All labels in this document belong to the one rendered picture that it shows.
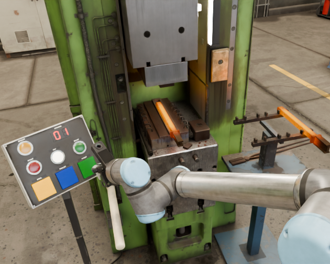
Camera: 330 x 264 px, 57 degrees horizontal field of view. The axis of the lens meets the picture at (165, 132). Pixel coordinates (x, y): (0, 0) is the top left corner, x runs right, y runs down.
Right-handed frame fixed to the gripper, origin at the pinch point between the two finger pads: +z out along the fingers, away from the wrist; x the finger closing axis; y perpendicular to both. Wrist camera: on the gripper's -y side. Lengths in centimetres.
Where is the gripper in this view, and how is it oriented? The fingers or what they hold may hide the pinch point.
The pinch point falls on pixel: (96, 165)
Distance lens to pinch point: 128.3
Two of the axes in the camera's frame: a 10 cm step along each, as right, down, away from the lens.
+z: -5.2, 0.9, 8.5
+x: 7.7, -3.8, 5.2
